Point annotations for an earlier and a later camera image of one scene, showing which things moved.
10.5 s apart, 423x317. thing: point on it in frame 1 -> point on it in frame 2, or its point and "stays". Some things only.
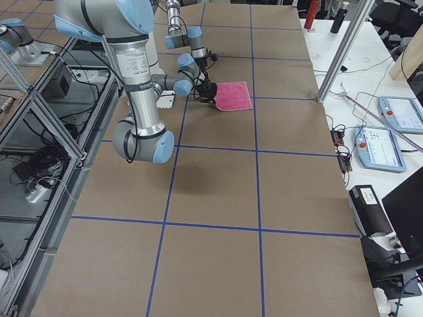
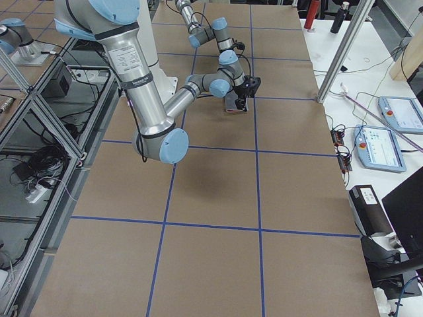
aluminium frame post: x=346 y=50 stays
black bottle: x=340 y=18 stays
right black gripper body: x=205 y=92 -> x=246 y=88
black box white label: x=369 y=214 stays
